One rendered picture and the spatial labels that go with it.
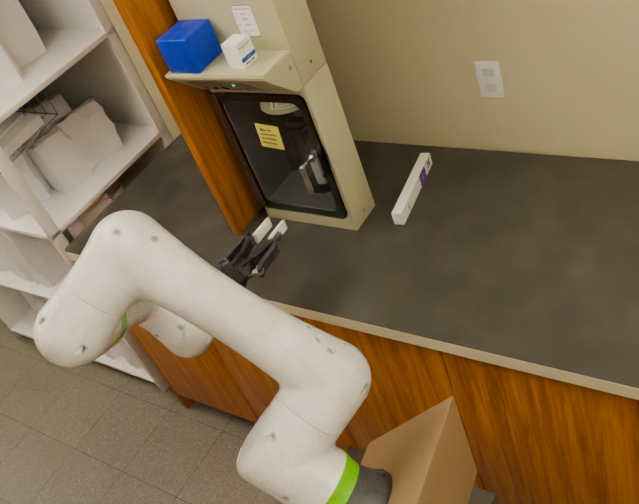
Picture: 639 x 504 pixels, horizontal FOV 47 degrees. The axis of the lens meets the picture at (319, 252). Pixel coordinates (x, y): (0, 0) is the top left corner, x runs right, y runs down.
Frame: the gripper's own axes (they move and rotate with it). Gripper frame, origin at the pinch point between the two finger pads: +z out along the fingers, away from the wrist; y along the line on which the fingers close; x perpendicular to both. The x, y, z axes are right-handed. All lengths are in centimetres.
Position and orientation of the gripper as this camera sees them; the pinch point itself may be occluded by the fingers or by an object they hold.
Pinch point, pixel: (270, 231)
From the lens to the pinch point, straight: 183.7
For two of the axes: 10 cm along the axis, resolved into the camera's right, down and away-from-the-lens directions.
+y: -8.2, -1.6, 5.4
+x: 2.8, 7.2, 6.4
